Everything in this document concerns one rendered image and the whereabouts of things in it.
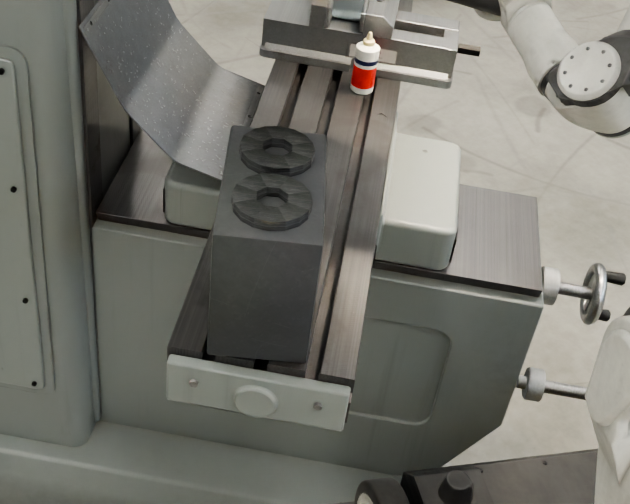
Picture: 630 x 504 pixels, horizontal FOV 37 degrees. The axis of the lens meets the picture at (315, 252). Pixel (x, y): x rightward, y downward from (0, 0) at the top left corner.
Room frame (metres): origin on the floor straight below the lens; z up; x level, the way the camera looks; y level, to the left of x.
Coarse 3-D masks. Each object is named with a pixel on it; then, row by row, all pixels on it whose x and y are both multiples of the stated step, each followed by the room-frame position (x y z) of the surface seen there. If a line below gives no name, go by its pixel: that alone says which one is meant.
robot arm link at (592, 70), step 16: (624, 16) 1.12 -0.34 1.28; (624, 32) 1.08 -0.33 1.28; (576, 48) 1.07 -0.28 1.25; (592, 48) 1.06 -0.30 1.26; (608, 48) 1.05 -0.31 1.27; (624, 48) 1.05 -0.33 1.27; (560, 64) 1.07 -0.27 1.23; (576, 64) 1.05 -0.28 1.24; (592, 64) 1.05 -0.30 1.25; (608, 64) 1.04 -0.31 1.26; (624, 64) 1.03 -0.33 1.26; (560, 80) 1.05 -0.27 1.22; (576, 80) 1.04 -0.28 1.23; (592, 80) 1.03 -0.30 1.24; (608, 80) 1.02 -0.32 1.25; (624, 80) 1.02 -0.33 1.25; (576, 96) 1.02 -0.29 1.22; (592, 96) 1.01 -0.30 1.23
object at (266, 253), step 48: (240, 144) 0.94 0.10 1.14; (288, 144) 0.95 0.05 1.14; (240, 192) 0.84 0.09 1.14; (288, 192) 0.85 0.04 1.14; (240, 240) 0.78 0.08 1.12; (288, 240) 0.79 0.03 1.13; (240, 288) 0.78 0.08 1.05; (288, 288) 0.78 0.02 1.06; (240, 336) 0.78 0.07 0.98; (288, 336) 0.78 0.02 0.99
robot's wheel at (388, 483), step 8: (368, 480) 0.91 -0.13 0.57; (376, 480) 0.91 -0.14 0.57; (384, 480) 0.91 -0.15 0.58; (392, 480) 0.91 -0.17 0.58; (360, 488) 0.92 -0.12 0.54; (368, 488) 0.89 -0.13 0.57; (376, 488) 0.88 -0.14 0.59; (384, 488) 0.88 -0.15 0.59; (392, 488) 0.89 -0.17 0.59; (400, 488) 0.89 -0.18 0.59; (360, 496) 0.91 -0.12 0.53; (368, 496) 0.89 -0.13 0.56; (376, 496) 0.87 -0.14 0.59; (384, 496) 0.87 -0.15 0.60; (392, 496) 0.87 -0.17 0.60; (400, 496) 0.87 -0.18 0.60
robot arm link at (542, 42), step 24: (528, 24) 1.17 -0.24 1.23; (552, 24) 1.16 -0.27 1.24; (528, 48) 1.14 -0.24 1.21; (552, 48) 1.12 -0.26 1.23; (528, 72) 1.13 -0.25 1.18; (552, 72) 1.07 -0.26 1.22; (552, 96) 1.08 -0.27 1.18; (624, 96) 1.04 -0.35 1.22; (576, 120) 1.06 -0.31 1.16; (600, 120) 1.04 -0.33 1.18; (624, 120) 1.05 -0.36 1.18
